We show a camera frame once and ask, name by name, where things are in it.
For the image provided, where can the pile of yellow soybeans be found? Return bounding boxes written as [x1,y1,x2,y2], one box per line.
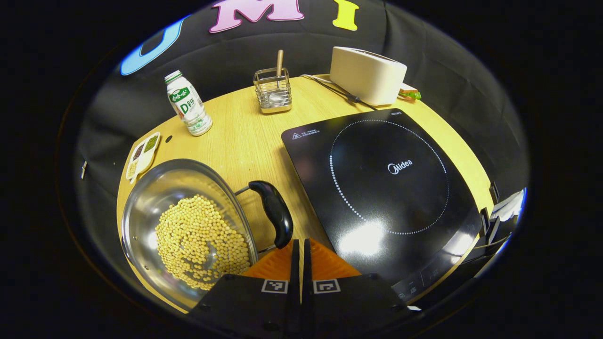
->
[155,194,251,291]

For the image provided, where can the black toaster power cable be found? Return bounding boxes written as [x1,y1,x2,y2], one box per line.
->
[301,74,377,111]

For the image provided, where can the steel wire utensil holder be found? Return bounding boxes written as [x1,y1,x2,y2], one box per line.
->
[253,67,293,114]

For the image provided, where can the black induction cooktop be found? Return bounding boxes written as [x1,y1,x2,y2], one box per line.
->
[281,108,483,302]

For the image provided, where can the white divided dish of beans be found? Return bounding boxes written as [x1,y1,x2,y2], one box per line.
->
[125,132,161,182]

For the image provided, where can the white drink bottle green label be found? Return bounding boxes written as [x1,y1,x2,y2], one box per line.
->
[164,70,213,137]

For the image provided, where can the steel pot with black handles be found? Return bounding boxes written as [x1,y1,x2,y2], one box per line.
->
[120,159,294,311]

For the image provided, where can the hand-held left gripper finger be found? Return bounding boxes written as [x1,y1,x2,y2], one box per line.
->
[303,238,415,337]
[188,239,301,337]

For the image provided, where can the sandwich with lettuce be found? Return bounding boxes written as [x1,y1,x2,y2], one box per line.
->
[398,83,422,102]

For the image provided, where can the white toaster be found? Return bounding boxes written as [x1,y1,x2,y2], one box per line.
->
[329,46,407,106]

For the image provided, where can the wooden handled spoon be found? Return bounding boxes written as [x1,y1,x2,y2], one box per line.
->
[269,49,290,106]

